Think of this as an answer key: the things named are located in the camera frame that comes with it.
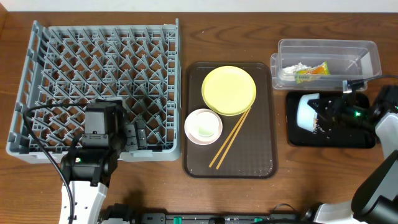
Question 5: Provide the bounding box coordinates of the left wooden chopstick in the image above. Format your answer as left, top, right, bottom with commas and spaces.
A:
208, 108, 251, 170

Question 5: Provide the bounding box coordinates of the white paper napkin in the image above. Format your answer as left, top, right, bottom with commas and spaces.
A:
279, 63, 311, 82

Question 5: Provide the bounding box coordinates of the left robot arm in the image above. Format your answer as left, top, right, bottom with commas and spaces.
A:
59, 97, 147, 223

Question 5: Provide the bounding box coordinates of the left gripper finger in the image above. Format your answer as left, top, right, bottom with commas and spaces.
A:
135, 120, 147, 148
124, 124, 138, 151

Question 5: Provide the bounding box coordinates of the left black cable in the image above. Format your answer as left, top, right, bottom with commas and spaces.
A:
22, 104, 94, 224

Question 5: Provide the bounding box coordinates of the right wooden chopstick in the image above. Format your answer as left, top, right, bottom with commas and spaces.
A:
216, 108, 251, 170

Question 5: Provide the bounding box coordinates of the wooden chopstick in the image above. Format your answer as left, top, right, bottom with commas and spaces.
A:
208, 108, 251, 170
216, 108, 251, 170

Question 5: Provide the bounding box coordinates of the yellow round plate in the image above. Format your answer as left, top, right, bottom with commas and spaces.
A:
201, 66, 256, 116

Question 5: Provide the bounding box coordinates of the right black cable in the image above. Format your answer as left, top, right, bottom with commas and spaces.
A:
360, 73, 398, 84

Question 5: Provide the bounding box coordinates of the green orange snack wrapper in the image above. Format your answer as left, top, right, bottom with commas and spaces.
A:
295, 62, 330, 84

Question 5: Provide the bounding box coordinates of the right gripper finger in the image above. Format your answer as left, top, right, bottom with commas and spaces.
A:
307, 96, 338, 112
317, 113, 338, 131

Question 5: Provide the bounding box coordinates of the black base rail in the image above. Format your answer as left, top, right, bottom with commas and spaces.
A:
99, 203, 305, 224

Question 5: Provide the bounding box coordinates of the clear plastic waste bin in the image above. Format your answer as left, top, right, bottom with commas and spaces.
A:
271, 39, 382, 91

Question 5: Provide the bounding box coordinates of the black cable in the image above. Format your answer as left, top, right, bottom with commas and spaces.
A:
22, 104, 94, 224
360, 73, 398, 84

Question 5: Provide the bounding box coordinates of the grey plastic dishwasher rack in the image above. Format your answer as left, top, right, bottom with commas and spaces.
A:
6, 22, 182, 164

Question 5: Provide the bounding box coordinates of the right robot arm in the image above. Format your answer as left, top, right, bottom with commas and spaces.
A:
304, 85, 397, 224

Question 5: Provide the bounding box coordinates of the spilled rice pile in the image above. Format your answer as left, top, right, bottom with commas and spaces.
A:
313, 118, 331, 139

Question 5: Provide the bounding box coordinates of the pink white bowl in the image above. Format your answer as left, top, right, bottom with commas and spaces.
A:
184, 109, 223, 146

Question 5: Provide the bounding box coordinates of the light blue bowl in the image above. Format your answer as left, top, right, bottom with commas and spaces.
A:
296, 93, 320, 133

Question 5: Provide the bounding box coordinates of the black waste tray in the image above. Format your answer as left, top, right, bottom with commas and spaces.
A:
285, 91, 376, 149

